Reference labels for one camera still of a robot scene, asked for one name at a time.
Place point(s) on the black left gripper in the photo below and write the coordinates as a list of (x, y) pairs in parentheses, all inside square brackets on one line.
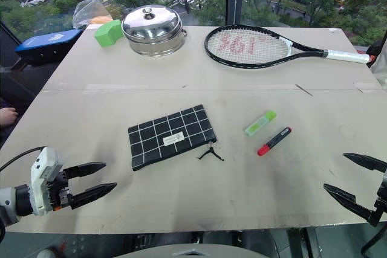
[(60, 190)]

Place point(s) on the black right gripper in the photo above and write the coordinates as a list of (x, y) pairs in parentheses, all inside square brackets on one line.
[(381, 200)]

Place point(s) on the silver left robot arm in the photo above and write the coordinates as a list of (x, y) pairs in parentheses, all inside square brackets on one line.
[(7, 202)]

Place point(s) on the black grid-pattern pouch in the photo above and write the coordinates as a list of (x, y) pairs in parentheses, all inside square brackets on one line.
[(172, 137)]

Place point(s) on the blue device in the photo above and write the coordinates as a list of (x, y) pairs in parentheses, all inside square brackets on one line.
[(45, 43)]

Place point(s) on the bystander hand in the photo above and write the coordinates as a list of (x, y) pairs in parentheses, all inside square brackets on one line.
[(7, 117)]

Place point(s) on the red black marker pen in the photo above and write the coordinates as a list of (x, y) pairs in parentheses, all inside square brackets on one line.
[(274, 141)]

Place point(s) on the green highlighter pen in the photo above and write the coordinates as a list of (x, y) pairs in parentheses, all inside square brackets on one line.
[(260, 123)]

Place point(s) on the grey rounded robot body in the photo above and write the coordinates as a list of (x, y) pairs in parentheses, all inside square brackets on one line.
[(193, 250)]

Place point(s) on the green foam block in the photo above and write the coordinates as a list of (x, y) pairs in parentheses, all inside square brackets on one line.
[(107, 33)]

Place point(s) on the orange object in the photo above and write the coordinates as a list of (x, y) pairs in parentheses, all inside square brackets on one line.
[(98, 20)]

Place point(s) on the stainless steel steamer pot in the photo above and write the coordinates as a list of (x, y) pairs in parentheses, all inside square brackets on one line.
[(154, 30)]

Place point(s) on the clear plastic bag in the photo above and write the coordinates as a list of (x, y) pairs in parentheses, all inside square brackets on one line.
[(86, 11)]

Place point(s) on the black white tennis racket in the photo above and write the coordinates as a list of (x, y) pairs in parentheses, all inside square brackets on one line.
[(251, 46)]

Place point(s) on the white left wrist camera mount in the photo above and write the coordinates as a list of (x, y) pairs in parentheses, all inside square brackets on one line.
[(42, 179)]

